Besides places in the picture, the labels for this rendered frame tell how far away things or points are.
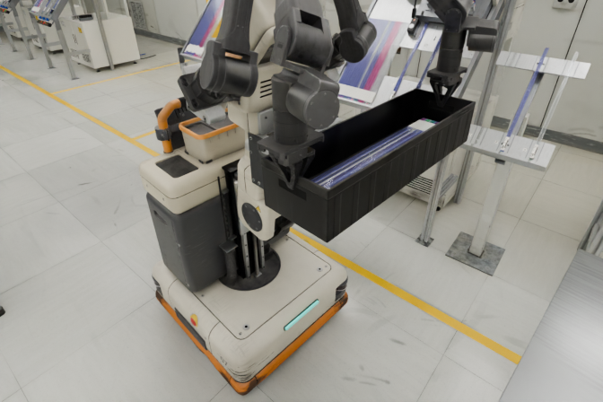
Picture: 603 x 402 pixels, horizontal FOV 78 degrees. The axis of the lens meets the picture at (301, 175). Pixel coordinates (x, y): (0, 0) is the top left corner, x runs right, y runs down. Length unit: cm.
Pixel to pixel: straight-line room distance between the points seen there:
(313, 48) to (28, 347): 184
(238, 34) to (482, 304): 170
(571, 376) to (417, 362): 95
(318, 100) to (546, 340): 68
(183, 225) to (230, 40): 75
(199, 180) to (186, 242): 24
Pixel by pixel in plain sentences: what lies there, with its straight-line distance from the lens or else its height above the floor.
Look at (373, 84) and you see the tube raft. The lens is 214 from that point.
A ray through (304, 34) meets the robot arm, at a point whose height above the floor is 137.
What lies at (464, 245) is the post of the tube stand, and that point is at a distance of 236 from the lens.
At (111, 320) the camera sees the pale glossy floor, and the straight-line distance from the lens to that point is 204.
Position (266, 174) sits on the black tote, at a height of 110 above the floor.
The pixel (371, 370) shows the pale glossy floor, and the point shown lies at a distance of 174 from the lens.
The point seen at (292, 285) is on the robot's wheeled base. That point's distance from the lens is 160.
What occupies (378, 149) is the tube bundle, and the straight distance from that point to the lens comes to 91.
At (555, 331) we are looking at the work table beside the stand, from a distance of 98.
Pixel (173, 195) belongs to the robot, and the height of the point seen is 78.
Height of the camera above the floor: 148
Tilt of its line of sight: 32 degrees down
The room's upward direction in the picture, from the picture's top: straight up
